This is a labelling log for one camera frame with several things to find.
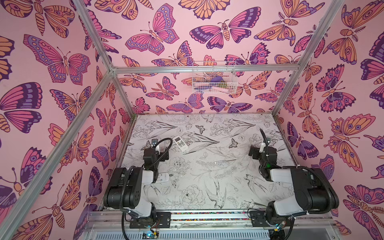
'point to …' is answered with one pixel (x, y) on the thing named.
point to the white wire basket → (214, 82)
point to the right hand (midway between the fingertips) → (260, 145)
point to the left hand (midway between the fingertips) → (159, 145)
